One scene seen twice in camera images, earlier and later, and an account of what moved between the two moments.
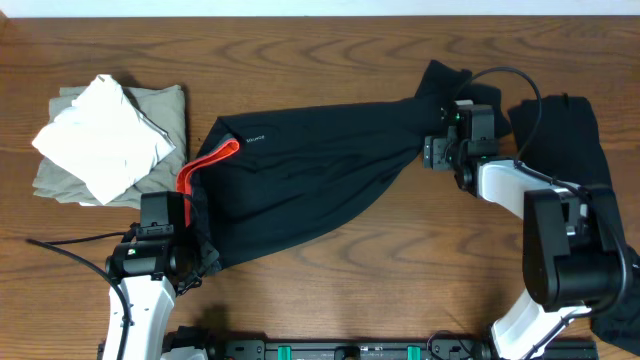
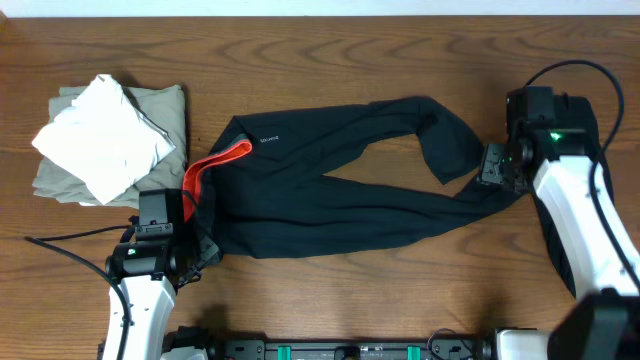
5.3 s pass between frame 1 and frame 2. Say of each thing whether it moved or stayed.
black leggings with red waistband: moved
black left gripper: stayed
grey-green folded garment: stayed
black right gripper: moved
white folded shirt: stayed
